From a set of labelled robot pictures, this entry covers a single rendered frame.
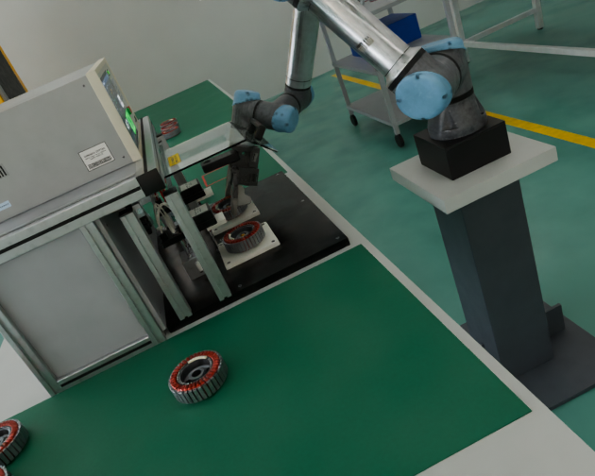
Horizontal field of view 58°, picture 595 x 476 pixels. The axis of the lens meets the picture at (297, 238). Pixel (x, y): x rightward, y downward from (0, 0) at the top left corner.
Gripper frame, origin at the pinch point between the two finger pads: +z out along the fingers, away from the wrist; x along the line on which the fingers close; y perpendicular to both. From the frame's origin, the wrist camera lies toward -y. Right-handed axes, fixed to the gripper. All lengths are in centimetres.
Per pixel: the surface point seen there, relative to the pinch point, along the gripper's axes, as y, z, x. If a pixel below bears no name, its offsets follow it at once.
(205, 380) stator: -15, 10, -72
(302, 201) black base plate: 18.9, -7.2, -12.6
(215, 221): -8.1, -5.4, -27.7
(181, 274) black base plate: -15.0, 12.0, -21.7
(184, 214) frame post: -17.6, -12.4, -44.6
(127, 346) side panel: -29, 19, -46
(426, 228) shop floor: 113, 28, 70
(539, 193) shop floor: 159, 2, 52
